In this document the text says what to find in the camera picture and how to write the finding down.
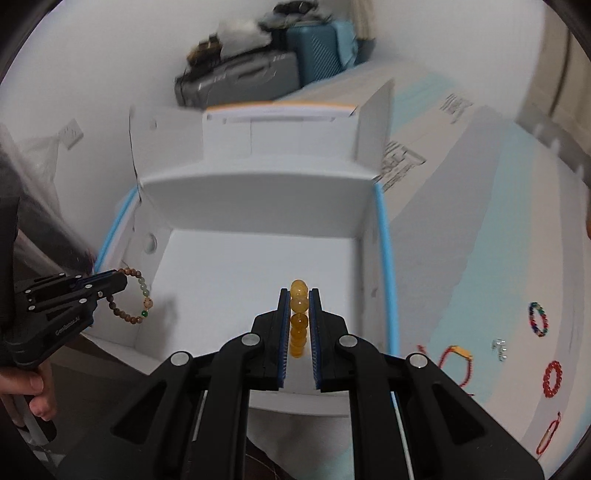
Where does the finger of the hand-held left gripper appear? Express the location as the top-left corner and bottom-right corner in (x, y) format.
(13, 270), (122, 301)
(27, 276), (129, 324)

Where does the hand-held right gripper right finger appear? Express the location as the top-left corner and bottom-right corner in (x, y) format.
(308, 287), (546, 480)

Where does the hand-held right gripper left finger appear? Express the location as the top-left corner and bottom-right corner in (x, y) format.
(58, 287), (290, 480)

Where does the yellow bead bracelet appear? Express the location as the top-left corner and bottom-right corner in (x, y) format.
(288, 278), (309, 360)

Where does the brown wooden bead bracelet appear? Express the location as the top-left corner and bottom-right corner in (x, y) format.
(106, 267), (154, 325)

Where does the white cardboard box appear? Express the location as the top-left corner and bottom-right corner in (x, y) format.
(85, 78), (399, 418)

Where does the person's left hand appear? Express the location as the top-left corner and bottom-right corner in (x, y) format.
(0, 361), (59, 422)

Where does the clear plastic bag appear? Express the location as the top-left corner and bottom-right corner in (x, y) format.
(13, 133), (62, 208)

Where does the printed white blue sheet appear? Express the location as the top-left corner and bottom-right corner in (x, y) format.
(272, 59), (591, 464)

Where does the grey suitcase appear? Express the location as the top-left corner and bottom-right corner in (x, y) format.
(174, 50), (301, 110)

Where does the white fluffy bundle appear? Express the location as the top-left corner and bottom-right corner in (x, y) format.
(203, 18), (274, 52)

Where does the blue suitcase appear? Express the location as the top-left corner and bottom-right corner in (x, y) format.
(285, 21), (359, 88)

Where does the dark bag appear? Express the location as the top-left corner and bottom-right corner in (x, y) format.
(257, 2), (325, 34)

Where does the red string bracelet gold bar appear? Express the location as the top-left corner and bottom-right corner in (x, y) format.
(416, 344), (476, 398)

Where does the white wall socket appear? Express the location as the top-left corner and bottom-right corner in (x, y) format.
(57, 119), (85, 150)

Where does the multicoloured bead bracelet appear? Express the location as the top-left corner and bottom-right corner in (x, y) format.
(528, 301), (550, 337)

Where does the red bead bracelet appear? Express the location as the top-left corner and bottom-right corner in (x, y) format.
(542, 360), (563, 398)

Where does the red cord bracelet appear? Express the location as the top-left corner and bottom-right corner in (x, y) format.
(536, 411), (563, 459)

